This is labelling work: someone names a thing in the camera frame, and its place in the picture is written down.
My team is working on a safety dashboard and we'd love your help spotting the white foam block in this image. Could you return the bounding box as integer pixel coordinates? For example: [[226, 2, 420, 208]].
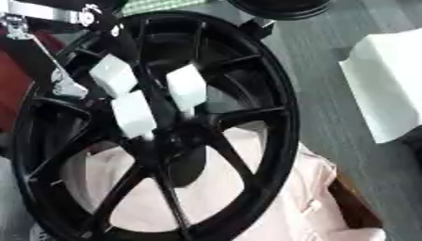
[[336, 27, 422, 145]]

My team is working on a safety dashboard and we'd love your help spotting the black spoked wheel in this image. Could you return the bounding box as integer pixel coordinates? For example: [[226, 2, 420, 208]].
[[9, 10, 303, 241]]

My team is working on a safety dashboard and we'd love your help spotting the brown cardboard box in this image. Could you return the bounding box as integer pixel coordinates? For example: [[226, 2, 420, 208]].
[[328, 174, 386, 230]]

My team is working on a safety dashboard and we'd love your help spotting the black round wheel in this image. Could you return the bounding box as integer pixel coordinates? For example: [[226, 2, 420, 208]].
[[225, 0, 335, 22]]

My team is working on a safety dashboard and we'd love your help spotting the pale pink cloth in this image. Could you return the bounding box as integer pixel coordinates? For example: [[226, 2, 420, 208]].
[[57, 124, 389, 241]]

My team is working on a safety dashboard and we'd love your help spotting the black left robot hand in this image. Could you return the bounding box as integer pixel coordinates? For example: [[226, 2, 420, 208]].
[[80, 3, 144, 61]]

